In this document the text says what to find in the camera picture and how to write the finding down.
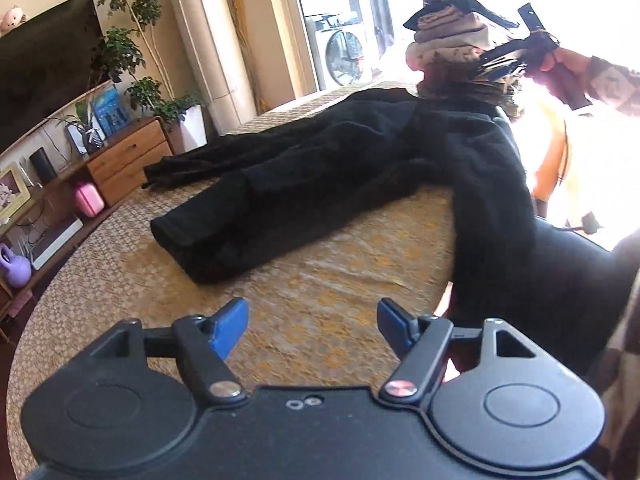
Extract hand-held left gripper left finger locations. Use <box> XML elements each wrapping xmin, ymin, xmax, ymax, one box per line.
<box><xmin>97</xmin><ymin>297</ymin><xmax>250</xmax><ymax>403</ymax></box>

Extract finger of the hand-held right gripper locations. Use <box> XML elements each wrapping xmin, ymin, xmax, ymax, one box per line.
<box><xmin>472</xmin><ymin>40</ymin><xmax>533</xmax><ymax>68</ymax></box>
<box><xmin>470</xmin><ymin>59</ymin><xmax>526</xmax><ymax>83</ymax></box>

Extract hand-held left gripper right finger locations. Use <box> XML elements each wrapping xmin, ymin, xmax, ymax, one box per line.
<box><xmin>376</xmin><ymin>297</ymin><xmax>538</xmax><ymax>403</ymax></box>

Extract black sweater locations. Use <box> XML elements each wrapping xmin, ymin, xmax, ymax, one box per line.
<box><xmin>142</xmin><ymin>87</ymin><xmax>541</xmax><ymax>351</ymax></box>

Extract person's right forearm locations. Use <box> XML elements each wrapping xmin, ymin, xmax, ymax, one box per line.
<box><xmin>585</xmin><ymin>55</ymin><xmax>640</xmax><ymax>117</ymax></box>

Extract stack of folded clothes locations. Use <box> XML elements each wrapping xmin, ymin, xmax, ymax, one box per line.
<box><xmin>404</xmin><ymin>0</ymin><xmax>526</xmax><ymax>111</ymax></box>

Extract person's right hand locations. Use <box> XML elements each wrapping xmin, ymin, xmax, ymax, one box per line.
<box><xmin>532</xmin><ymin>47</ymin><xmax>596</xmax><ymax>96</ymax></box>

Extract washing machine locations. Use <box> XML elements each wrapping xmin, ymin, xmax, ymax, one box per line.
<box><xmin>306</xmin><ymin>12</ymin><xmax>381</xmax><ymax>88</ymax></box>

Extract black chair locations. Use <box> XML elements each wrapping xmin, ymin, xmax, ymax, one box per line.
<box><xmin>530</xmin><ymin>215</ymin><xmax>631</xmax><ymax>381</ymax></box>

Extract small pink suitcase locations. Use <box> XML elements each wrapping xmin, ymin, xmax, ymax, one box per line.
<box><xmin>75</xmin><ymin>181</ymin><xmax>106</xmax><ymax>218</ymax></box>

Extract white flat box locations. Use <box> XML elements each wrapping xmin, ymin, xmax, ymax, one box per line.
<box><xmin>31</xmin><ymin>217</ymin><xmax>85</xmax><ymax>270</ymax></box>

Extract wooden television stand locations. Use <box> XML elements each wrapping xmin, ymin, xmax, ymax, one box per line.
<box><xmin>0</xmin><ymin>116</ymin><xmax>173</xmax><ymax>346</ymax></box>

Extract tall potted tree white planter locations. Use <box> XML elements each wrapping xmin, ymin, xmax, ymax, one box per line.
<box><xmin>90</xmin><ymin>0</ymin><xmax>208</xmax><ymax>156</ymax></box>

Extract purple kettlebell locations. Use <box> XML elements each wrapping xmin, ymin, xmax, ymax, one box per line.
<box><xmin>0</xmin><ymin>243</ymin><xmax>32</xmax><ymax>288</ymax></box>

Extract green plant in patterned vase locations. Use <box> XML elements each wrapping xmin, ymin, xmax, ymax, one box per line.
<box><xmin>47</xmin><ymin>100</ymin><xmax>108</xmax><ymax>156</ymax></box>

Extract person's patterned clothing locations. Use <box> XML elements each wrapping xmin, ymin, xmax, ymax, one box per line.
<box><xmin>585</xmin><ymin>240</ymin><xmax>640</xmax><ymax>480</ymax></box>

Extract white framed tablet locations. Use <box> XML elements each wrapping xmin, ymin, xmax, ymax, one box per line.
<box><xmin>66</xmin><ymin>124</ymin><xmax>86</xmax><ymax>156</ymax></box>

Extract blue family picture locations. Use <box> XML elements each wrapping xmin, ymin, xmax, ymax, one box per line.
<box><xmin>92</xmin><ymin>85</ymin><xmax>132</xmax><ymax>137</ymax></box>

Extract black cylinder speaker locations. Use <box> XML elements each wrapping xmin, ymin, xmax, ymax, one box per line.
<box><xmin>30</xmin><ymin>147</ymin><xmax>58</xmax><ymax>183</ymax></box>

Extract yellow curtain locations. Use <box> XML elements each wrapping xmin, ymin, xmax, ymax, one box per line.
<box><xmin>215</xmin><ymin>0</ymin><xmax>281</xmax><ymax>116</ymax></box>

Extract cream standing air conditioner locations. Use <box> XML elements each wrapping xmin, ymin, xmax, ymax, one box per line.
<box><xmin>162</xmin><ymin>0</ymin><xmax>263</xmax><ymax>136</ymax></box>

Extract black flat television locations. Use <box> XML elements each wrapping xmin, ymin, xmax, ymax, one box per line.
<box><xmin>0</xmin><ymin>0</ymin><xmax>108</xmax><ymax>153</ymax></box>

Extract pink plush toy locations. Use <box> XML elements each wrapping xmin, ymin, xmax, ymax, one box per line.
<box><xmin>0</xmin><ymin>5</ymin><xmax>28</xmax><ymax>36</ymax></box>

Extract yellow-green photo frame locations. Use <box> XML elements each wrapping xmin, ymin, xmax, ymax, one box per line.
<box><xmin>0</xmin><ymin>165</ymin><xmax>32</xmax><ymax>221</ymax></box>

